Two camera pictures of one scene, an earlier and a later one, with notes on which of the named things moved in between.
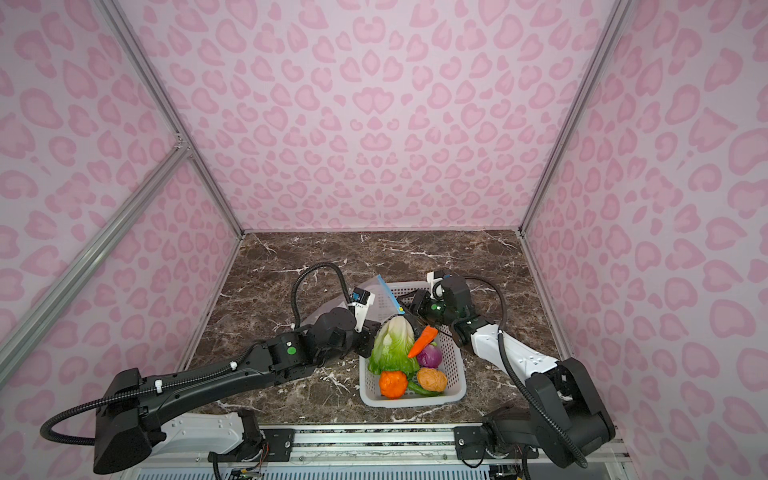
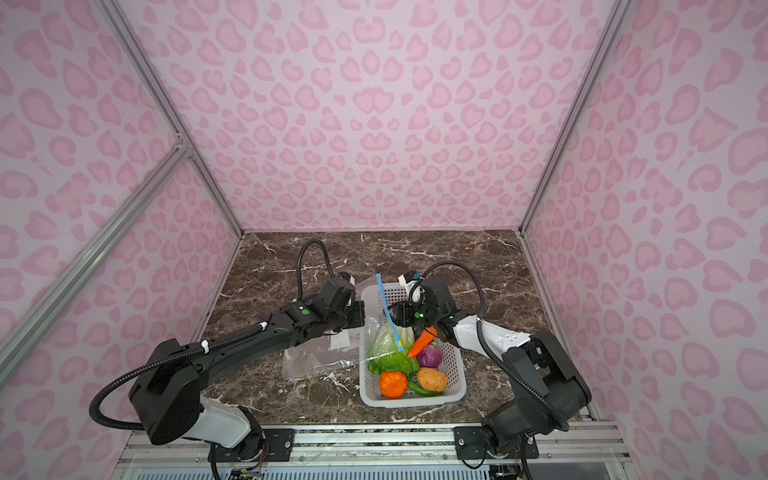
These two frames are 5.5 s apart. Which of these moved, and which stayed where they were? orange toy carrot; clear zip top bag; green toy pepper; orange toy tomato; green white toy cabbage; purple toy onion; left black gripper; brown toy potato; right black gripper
Moved: right black gripper; clear zip top bag; left black gripper
Stayed: green toy pepper; green white toy cabbage; orange toy tomato; brown toy potato; orange toy carrot; purple toy onion
